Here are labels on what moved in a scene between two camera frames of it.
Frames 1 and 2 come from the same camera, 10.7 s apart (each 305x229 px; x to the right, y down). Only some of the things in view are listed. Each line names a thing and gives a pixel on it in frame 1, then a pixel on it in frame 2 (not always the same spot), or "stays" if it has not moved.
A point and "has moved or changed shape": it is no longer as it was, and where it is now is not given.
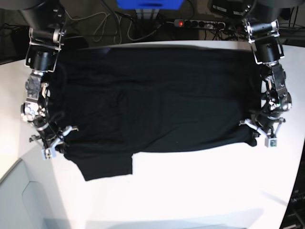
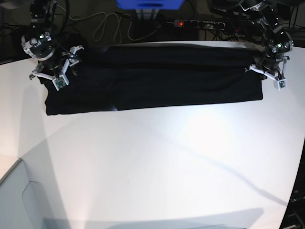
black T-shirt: [117, 101] has moved or changed shape
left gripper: [51, 138] → [59, 65]
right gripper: [268, 126] → [269, 67]
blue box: [150, 4] stays
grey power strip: [186, 23] stays
